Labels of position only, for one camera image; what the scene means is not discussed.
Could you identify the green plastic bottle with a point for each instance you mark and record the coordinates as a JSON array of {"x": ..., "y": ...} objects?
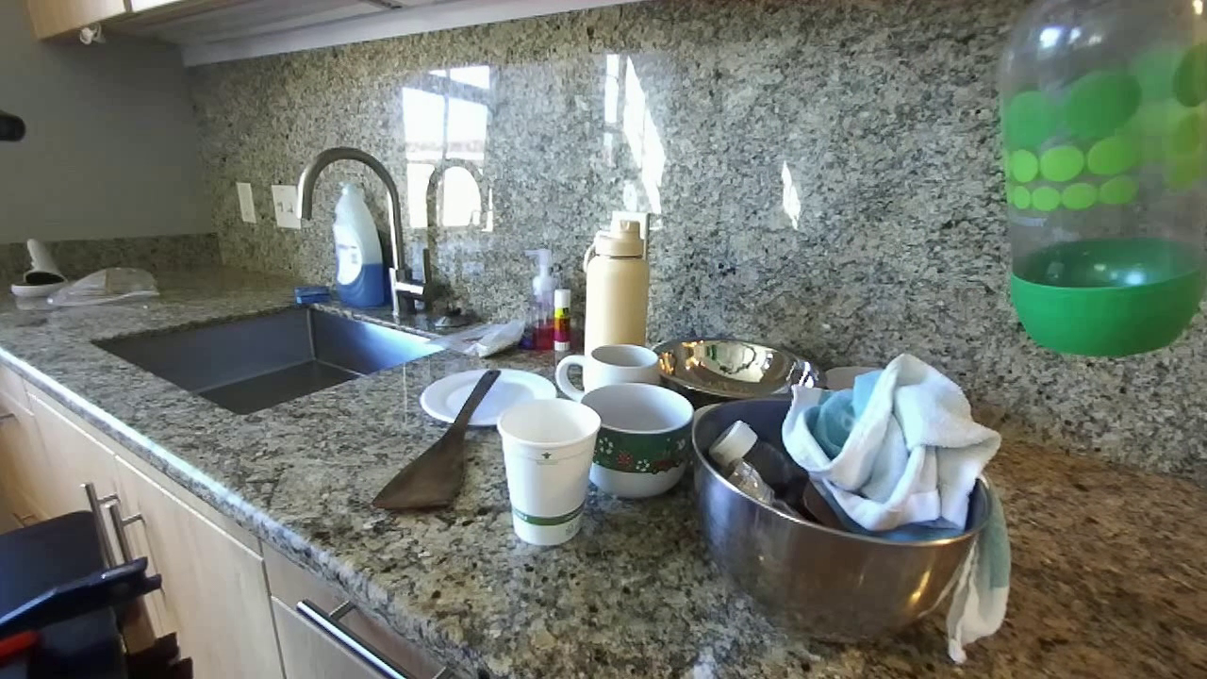
[{"x": 1102, "y": 143}]

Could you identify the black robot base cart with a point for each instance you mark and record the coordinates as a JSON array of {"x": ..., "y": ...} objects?
[{"x": 64, "y": 607}]

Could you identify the small red yellow bottle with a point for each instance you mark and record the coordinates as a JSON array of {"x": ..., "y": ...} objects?
[{"x": 559, "y": 320}]

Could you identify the cream insulated water bottle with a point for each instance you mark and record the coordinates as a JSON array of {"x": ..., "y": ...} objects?
[{"x": 618, "y": 285}]

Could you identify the small clear soap bottle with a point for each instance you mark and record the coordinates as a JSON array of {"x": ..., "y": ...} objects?
[{"x": 540, "y": 298}]

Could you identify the small silver dish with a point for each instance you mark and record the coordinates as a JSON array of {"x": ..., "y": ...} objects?
[{"x": 729, "y": 367}]

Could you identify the white capped dark bottle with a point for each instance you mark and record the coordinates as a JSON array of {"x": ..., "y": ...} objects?
[{"x": 741, "y": 442}]

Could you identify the white dish soap bottle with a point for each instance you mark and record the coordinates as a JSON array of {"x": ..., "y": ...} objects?
[{"x": 360, "y": 265}]

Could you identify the plain white mug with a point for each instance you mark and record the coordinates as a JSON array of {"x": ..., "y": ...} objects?
[{"x": 612, "y": 363}]

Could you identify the green patterned white mug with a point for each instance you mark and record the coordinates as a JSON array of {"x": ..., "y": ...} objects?
[{"x": 643, "y": 438}]

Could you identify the clear plastic packet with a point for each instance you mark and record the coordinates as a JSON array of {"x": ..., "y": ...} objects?
[{"x": 487, "y": 337}]

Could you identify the white paper cup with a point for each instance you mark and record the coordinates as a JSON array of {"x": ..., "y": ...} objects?
[{"x": 550, "y": 452}]

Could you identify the white round plate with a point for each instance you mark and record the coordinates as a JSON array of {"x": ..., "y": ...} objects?
[{"x": 446, "y": 394}]

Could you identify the dark wooden spatula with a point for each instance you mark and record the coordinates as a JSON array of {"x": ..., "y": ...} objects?
[{"x": 434, "y": 477}]

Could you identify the large steel mixing bowl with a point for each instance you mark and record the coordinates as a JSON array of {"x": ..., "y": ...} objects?
[{"x": 817, "y": 578}]

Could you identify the white and blue towel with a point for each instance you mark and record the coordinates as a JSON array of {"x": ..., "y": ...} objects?
[{"x": 897, "y": 452}]

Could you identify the steel kitchen sink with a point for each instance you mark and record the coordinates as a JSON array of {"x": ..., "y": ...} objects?
[{"x": 263, "y": 360}]

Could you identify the white object on counter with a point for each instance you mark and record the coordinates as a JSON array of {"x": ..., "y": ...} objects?
[{"x": 47, "y": 285}]

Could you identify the white wall outlet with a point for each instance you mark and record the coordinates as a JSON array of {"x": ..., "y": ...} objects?
[{"x": 284, "y": 203}]

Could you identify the steel drawer handle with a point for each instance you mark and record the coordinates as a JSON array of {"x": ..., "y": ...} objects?
[{"x": 349, "y": 642}]

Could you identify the steel cabinet handle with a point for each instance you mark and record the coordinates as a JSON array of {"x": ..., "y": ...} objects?
[{"x": 113, "y": 524}]

